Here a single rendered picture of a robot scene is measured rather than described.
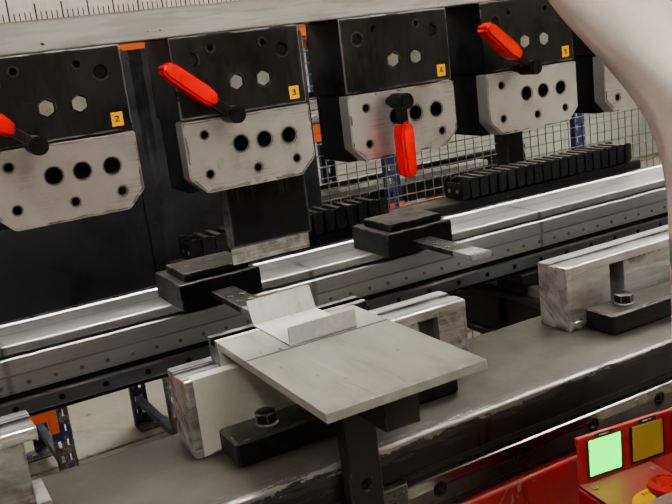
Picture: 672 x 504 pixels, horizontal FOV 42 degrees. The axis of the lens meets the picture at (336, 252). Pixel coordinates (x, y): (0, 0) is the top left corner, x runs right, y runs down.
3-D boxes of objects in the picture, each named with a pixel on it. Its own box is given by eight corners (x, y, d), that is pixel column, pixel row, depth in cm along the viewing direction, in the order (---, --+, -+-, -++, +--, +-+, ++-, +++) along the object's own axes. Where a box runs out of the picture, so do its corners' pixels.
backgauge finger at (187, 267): (224, 339, 106) (218, 299, 105) (158, 297, 128) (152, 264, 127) (312, 314, 111) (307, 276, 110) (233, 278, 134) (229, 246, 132)
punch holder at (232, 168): (193, 196, 93) (167, 37, 89) (167, 189, 101) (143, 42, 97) (317, 171, 100) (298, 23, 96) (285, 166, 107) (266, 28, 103)
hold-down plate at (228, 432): (239, 469, 96) (235, 444, 96) (221, 452, 101) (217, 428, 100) (460, 391, 110) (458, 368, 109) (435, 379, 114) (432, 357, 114)
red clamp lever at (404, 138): (408, 179, 101) (400, 94, 99) (389, 176, 105) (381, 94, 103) (421, 176, 102) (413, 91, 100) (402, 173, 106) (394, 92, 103)
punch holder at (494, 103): (490, 137, 111) (480, 2, 107) (450, 134, 118) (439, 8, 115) (579, 119, 118) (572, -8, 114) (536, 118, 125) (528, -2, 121)
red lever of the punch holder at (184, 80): (170, 58, 86) (249, 111, 91) (157, 59, 89) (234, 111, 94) (161, 73, 86) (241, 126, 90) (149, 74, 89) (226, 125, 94)
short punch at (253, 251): (236, 266, 101) (224, 185, 98) (230, 263, 102) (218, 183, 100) (313, 248, 105) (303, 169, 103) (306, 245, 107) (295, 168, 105)
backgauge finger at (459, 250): (448, 276, 121) (444, 241, 119) (353, 248, 143) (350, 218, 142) (516, 257, 126) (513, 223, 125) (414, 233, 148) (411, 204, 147)
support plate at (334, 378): (327, 424, 78) (326, 414, 78) (218, 350, 100) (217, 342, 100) (488, 368, 86) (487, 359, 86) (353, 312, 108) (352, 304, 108)
